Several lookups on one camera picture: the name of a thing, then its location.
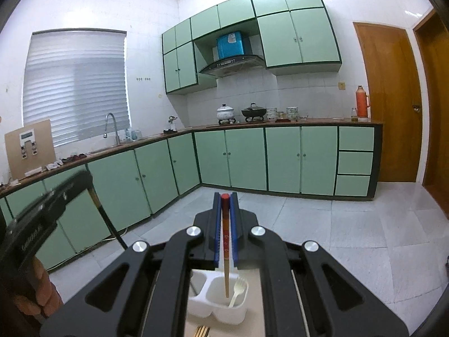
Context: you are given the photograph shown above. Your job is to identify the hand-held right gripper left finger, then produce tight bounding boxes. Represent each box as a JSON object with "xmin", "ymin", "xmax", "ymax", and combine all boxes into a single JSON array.
[{"xmin": 40, "ymin": 192, "xmax": 223, "ymax": 337}]

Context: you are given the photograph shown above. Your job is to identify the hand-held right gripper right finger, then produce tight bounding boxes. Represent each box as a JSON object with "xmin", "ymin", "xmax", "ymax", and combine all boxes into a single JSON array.
[{"xmin": 232, "ymin": 192, "xmax": 409, "ymax": 337}]

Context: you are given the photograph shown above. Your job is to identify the red-topped wooden chopstick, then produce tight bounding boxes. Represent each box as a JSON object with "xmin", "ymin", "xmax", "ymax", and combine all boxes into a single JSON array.
[{"xmin": 221, "ymin": 192, "xmax": 233, "ymax": 307}]

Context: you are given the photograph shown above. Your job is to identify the white plastic utensil holder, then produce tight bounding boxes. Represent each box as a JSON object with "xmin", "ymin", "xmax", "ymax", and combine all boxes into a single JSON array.
[{"xmin": 187, "ymin": 270, "xmax": 249, "ymax": 325}]

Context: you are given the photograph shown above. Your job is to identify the person's left hand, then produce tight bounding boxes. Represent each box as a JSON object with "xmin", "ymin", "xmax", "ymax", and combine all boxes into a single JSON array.
[{"xmin": 30, "ymin": 256, "xmax": 64, "ymax": 318}]

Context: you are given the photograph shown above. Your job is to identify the white plastic fork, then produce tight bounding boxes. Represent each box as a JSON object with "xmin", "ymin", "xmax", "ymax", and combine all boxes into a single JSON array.
[{"xmin": 228, "ymin": 275, "xmax": 248, "ymax": 309}]

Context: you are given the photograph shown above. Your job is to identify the green base cabinets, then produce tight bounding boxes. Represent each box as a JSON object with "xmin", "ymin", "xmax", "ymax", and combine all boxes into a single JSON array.
[{"xmin": 0, "ymin": 122, "xmax": 384, "ymax": 272}]

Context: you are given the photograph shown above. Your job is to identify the gas stove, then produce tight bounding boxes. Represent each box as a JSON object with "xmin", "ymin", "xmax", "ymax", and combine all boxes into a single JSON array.
[{"xmin": 207, "ymin": 117, "xmax": 268, "ymax": 127}]

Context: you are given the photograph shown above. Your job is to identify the white cooking pot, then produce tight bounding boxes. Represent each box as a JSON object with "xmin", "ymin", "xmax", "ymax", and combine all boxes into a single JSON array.
[{"xmin": 216, "ymin": 104, "xmax": 235, "ymax": 120}]

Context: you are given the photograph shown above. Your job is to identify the black wok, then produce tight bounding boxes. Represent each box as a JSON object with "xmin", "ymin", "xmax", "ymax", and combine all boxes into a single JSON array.
[{"xmin": 241, "ymin": 103, "xmax": 267, "ymax": 119}]

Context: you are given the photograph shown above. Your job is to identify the metal kitchen faucet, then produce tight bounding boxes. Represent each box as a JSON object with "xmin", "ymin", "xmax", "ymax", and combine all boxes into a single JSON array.
[{"xmin": 103, "ymin": 112, "xmax": 122, "ymax": 146}]

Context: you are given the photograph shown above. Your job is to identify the white window blind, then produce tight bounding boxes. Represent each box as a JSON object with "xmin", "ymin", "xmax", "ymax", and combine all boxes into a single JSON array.
[{"xmin": 22, "ymin": 29, "xmax": 131, "ymax": 148}]

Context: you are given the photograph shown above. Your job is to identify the black range hood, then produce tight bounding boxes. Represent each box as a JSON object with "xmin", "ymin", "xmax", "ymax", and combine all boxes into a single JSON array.
[{"xmin": 198, "ymin": 54, "xmax": 266, "ymax": 79}]

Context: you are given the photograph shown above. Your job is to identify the orange thermos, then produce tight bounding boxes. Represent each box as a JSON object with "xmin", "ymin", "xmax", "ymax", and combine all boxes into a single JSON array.
[{"xmin": 355, "ymin": 85, "xmax": 371, "ymax": 119}]

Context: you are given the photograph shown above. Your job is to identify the blue box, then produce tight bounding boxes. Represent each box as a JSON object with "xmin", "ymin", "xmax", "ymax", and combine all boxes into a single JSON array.
[{"xmin": 216, "ymin": 31, "xmax": 252, "ymax": 60}]

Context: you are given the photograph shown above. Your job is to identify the wooden door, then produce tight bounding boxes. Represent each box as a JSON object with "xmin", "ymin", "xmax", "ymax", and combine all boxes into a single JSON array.
[
  {"xmin": 352, "ymin": 22, "xmax": 423, "ymax": 183},
  {"xmin": 412, "ymin": 9, "xmax": 449, "ymax": 218}
]

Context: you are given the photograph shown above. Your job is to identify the green wall cabinet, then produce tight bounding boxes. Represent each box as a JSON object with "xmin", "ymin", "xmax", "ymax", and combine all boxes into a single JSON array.
[
  {"xmin": 161, "ymin": 17, "xmax": 218, "ymax": 95},
  {"xmin": 189, "ymin": 0, "xmax": 256, "ymax": 41},
  {"xmin": 251, "ymin": 0, "xmax": 342, "ymax": 76}
]

